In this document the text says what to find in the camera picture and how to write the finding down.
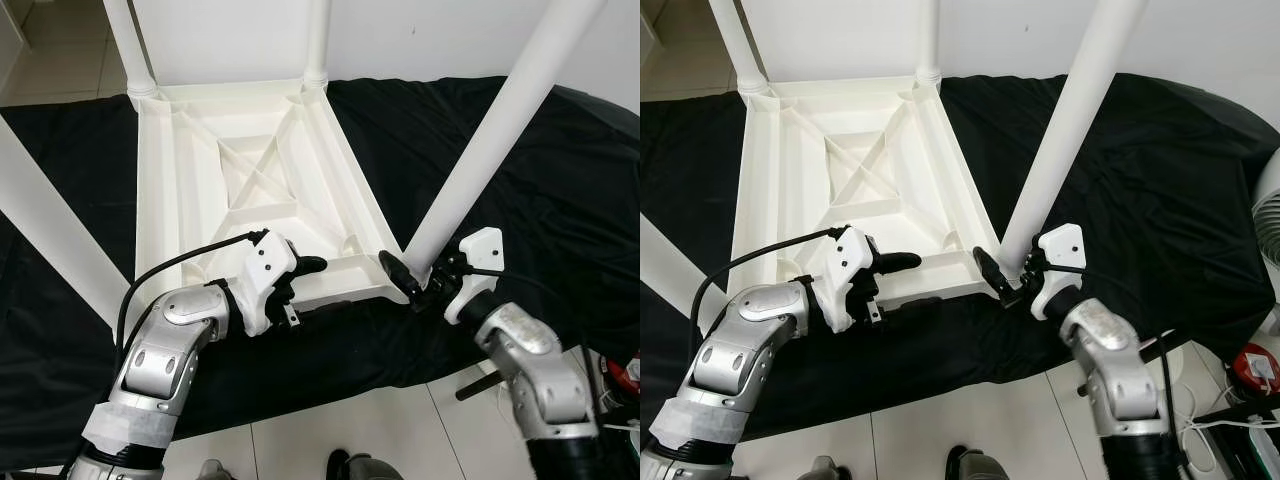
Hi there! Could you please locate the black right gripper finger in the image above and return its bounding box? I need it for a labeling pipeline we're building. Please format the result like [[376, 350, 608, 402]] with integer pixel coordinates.
[[378, 250, 424, 307], [973, 247, 1017, 307]]

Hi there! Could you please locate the white plastic ribbed table top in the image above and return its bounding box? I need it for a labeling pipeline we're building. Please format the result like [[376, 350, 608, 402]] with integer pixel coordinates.
[[728, 75, 1001, 306], [130, 78, 411, 313]]

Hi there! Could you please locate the black table cloth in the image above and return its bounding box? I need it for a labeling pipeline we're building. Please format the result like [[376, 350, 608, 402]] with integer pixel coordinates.
[[640, 72, 1280, 441], [0, 75, 641, 471]]

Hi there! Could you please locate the dark robot right foot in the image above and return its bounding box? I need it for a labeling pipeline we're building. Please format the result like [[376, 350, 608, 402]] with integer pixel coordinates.
[[945, 445, 1016, 480], [328, 450, 406, 480]]

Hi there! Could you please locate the red round device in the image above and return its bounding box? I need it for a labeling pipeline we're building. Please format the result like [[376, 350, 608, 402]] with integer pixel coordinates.
[[1232, 343, 1280, 393], [608, 358, 641, 396]]

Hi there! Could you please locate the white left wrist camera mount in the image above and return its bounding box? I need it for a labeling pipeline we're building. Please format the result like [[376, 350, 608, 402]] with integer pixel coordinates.
[[818, 225, 879, 333], [228, 230, 299, 336]]

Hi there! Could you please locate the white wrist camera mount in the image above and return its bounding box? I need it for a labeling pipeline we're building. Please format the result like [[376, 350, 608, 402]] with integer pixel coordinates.
[[818, 225, 879, 333], [443, 227, 506, 326], [228, 230, 299, 336], [1028, 223, 1088, 321]]

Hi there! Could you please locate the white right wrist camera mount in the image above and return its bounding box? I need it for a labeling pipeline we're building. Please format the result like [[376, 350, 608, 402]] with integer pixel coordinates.
[[443, 227, 506, 326], [1028, 223, 1088, 321]]

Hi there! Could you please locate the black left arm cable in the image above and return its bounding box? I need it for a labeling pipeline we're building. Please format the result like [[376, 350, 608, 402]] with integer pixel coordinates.
[[688, 225, 851, 341], [115, 228, 271, 351]]

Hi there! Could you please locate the white floor cable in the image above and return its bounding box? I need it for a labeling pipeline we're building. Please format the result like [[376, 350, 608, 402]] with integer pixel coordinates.
[[595, 395, 641, 431], [1175, 380, 1280, 471]]

